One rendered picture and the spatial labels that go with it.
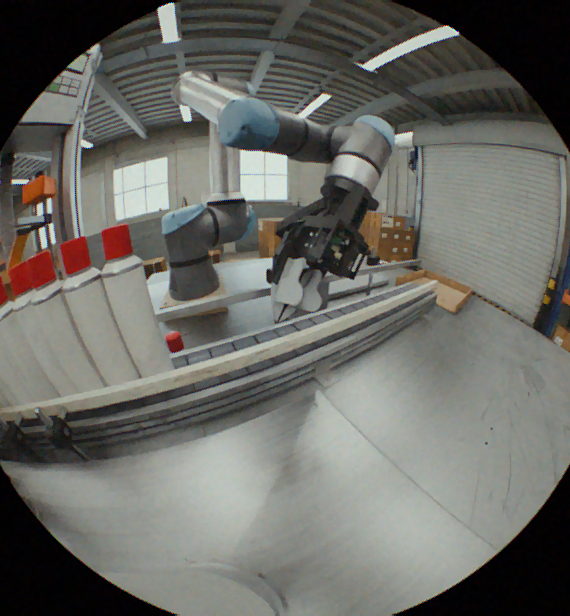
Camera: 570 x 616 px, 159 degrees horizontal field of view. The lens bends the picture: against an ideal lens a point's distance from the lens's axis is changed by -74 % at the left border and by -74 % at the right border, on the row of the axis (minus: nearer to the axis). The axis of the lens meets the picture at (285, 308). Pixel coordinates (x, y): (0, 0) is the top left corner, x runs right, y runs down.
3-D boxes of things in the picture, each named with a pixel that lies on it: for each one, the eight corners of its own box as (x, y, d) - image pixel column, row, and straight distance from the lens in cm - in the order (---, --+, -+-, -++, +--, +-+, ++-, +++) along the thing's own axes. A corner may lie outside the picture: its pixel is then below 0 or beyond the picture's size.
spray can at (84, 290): (120, 407, 31) (49, 247, 24) (110, 386, 35) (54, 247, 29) (150, 388, 31) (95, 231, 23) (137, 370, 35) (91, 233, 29)
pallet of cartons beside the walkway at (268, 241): (317, 269, 388) (319, 221, 373) (274, 273, 355) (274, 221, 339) (292, 255, 492) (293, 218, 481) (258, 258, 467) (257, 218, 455)
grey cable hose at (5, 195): (5, 280, 46) (-4, 159, 51) (15, 274, 49) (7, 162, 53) (15, 273, 44) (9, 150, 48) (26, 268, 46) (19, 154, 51)
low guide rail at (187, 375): (4, 421, 48) (-3, 412, 48) (6, 416, 49) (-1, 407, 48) (436, 286, 72) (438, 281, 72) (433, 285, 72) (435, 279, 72)
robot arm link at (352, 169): (323, 158, 34) (353, 188, 39) (311, 180, 32) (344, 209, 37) (361, 151, 29) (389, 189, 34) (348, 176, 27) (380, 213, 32)
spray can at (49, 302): (83, 409, 35) (12, 266, 29) (93, 384, 38) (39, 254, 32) (109, 409, 32) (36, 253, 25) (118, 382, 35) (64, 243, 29)
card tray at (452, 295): (455, 314, 74) (458, 303, 73) (394, 286, 82) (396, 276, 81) (470, 296, 103) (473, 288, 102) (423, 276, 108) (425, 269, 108)
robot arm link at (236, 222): (198, 246, 66) (194, 83, 77) (236, 237, 73) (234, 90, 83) (217, 251, 55) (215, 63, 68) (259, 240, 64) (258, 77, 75)
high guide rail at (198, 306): (2, 368, 50) (-2, 362, 50) (4, 364, 51) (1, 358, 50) (421, 264, 73) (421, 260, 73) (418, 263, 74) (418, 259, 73)
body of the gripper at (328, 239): (314, 263, 22) (357, 174, 26) (276, 249, 29) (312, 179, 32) (352, 286, 28) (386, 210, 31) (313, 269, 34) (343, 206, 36)
